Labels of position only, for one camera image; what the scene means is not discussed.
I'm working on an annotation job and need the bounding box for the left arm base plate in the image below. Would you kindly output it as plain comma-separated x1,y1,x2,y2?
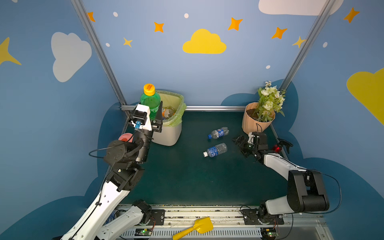
140,209,166,226

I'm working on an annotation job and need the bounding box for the green soda bottle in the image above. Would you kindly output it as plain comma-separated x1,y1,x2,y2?
140,84,161,121

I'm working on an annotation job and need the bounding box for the right circuit board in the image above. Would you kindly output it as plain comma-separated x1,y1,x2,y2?
261,228,278,240

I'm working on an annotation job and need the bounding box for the blue label white cap bottle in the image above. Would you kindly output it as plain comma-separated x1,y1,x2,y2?
203,143,228,158

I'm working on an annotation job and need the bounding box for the aluminium frame post right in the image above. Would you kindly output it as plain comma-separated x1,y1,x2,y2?
279,0,336,91

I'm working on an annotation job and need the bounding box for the orange label bottle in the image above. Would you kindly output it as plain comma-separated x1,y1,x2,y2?
162,107,176,120

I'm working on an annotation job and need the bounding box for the artificial white flower plant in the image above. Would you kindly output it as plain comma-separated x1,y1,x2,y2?
254,81,286,122

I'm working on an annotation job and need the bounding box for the small blue label bottle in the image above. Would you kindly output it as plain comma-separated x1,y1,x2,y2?
208,127,229,140

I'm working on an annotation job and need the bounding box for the aluminium frame post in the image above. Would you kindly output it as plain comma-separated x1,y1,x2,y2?
70,0,128,106
279,0,336,91

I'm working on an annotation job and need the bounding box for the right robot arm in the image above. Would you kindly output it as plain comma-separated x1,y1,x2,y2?
233,132,330,220

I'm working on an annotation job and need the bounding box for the green bin liner bag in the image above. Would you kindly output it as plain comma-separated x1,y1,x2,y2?
156,90,187,126

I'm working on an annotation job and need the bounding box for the left circuit board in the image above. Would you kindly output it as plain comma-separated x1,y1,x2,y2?
134,229,153,237

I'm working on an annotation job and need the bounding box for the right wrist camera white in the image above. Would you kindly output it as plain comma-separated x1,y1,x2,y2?
248,132,255,145

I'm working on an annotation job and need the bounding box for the yellow toy shovel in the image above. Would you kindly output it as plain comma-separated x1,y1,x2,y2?
173,217,214,240

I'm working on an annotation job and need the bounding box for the pink watering can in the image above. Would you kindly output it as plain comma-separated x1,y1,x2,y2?
119,133,133,143

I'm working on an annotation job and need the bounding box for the beige ribbed flower pot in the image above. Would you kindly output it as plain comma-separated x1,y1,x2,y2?
242,102,276,134

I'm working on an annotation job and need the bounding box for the white plastic waste bin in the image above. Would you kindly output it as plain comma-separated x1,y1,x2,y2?
152,123,182,147

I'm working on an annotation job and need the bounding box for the circuit board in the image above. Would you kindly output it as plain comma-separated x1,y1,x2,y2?
134,229,153,237
261,228,278,240

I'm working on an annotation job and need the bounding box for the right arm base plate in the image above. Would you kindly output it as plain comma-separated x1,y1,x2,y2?
240,208,284,225

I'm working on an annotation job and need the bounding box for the aluminium frame post left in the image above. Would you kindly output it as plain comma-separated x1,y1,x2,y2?
70,0,128,106

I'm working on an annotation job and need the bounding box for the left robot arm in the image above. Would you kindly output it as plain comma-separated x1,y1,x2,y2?
60,104,163,240

